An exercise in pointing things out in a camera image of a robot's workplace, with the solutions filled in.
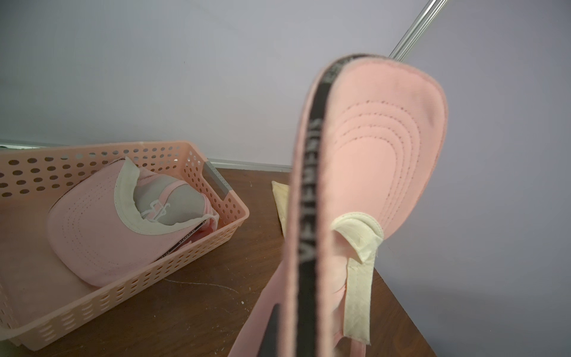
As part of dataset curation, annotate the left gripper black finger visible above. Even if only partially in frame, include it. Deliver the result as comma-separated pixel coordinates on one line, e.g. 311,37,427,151
257,303,280,357

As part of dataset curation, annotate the pink baseball cap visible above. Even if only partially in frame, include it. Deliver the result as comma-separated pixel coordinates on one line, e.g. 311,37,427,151
230,54,448,356

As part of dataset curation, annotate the cream fabric glove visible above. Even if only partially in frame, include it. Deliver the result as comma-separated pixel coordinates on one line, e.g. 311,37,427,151
272,181,289,237

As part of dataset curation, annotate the pink plastic basket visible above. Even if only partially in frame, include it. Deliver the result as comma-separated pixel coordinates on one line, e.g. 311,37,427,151
1,141,249,350

